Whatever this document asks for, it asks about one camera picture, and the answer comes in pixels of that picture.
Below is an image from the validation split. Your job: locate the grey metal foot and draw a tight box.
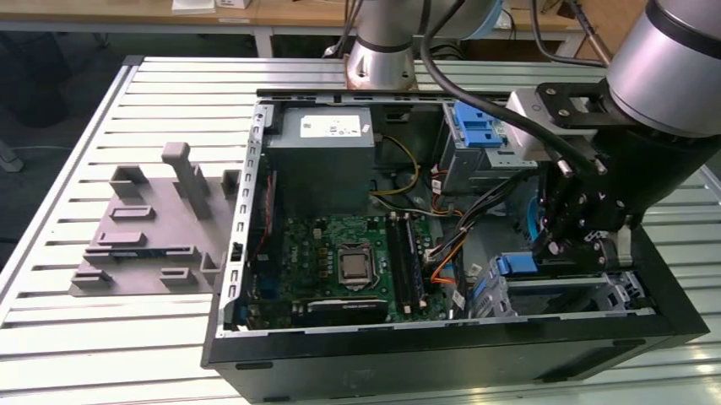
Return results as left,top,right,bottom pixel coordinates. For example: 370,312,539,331
0,141,25,173

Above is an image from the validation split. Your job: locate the grey parts rack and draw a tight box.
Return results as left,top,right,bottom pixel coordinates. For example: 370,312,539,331
67,142,244,299

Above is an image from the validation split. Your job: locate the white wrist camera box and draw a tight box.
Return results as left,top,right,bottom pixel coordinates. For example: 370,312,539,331
503,90,567,162

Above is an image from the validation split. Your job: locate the black RAM stick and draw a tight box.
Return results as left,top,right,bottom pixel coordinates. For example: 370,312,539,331
401,213,429,308

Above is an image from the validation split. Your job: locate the silver CPU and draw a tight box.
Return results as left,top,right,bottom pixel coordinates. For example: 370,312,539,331
339,251,371,284

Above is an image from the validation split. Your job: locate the black open PC case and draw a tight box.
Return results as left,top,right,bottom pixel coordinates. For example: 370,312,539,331
200,88,710,404

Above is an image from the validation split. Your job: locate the blue drive cage latch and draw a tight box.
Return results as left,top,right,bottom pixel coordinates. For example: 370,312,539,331
453,100,506,149

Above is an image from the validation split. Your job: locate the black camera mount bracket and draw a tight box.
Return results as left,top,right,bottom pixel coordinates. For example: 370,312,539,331
534,82,618,130

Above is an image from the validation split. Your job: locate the blue data wire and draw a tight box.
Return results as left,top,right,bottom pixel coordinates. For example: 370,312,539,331
522,196,551,246

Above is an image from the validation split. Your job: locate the green motherboard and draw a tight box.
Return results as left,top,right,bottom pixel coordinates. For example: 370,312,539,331
247,213,451,331

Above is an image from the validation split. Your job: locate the thin hanging black cable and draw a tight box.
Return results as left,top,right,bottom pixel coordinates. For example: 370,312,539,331
320,0,365,58

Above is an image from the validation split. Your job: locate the orange data wire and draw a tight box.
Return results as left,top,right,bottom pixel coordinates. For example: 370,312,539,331
430,252,458,288

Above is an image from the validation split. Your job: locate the thin red wire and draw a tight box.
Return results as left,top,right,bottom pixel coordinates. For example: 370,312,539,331
256,172,278,258

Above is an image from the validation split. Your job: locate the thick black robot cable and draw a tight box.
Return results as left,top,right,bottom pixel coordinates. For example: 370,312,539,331
419,0,608,174

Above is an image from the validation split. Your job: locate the RAM stick in rack slot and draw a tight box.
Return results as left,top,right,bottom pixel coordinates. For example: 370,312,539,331
110,249,168,259

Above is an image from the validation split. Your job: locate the black wire bundle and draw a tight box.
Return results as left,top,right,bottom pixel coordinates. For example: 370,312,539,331
427,168,542,271

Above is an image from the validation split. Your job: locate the white paper sheet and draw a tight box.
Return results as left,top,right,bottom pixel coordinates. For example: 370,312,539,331
171,0,216,14

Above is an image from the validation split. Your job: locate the black graphics card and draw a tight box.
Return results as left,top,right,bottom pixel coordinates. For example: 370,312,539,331
292,298,390,326

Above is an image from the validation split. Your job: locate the metal optical drive cage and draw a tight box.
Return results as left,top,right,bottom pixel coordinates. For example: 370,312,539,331
438,100,542,195

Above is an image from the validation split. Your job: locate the grey power supply unit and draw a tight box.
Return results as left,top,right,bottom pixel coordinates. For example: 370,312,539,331
263,105,377,216

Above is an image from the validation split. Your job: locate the yellow wire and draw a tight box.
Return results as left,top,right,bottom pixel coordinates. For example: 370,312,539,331
370,134,422,197

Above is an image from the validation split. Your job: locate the wooden desk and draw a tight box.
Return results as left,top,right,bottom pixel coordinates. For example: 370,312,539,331
0,0,597,64

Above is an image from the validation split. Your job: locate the black CPU socket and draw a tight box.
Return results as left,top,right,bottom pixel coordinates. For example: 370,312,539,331
335,242,378,293

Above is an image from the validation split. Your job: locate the multicolour power wire bundle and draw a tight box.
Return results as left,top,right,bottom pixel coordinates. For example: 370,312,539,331
429,166,469,219

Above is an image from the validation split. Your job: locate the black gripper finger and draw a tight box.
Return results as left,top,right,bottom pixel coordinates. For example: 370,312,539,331
577,226,637,270
531,158,625,266

